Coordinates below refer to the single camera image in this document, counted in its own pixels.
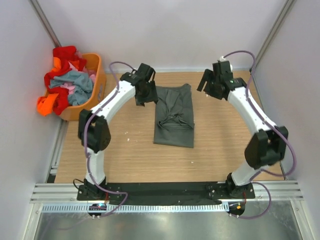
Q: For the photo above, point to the slotted cable duct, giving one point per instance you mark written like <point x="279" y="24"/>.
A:
<point x="105" y="208"/>

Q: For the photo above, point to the dark grey t shirt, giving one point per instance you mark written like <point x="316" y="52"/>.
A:
<point x="174" y="117"/>

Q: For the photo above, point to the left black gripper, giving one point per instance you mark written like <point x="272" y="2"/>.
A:
<point x="152" y="97"/>

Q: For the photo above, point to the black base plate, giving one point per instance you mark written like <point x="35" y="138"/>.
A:
<point x="180" y="193"/>

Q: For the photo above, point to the blue grey t shirt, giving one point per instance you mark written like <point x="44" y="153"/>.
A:
<point x="78" y="84"/>

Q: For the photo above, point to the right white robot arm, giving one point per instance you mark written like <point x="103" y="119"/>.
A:
<point x="267" y="144"/>

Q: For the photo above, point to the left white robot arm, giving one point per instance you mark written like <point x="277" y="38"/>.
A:
<point x="93" y="126"/>

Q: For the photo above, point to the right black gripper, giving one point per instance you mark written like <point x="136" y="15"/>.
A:
<point x="207" y="76"/>

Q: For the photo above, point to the orange t shirt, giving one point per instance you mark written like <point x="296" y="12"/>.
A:
<point x="45" y="104"/>

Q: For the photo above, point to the pink t shirt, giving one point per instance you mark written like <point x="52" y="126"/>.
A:
<point x="79" y="65"/>

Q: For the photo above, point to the red t shirt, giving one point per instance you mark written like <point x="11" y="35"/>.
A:
<point x="64" y="53"/>

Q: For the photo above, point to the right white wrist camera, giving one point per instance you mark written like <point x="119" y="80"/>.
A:
<point x="224" y="59"/>

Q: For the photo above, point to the orange plastic basket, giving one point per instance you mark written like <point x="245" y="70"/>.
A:
<point x="94" y="62"/>

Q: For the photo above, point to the aluminium rail frame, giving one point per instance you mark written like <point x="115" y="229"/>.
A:
<point x="280" y="190"/>

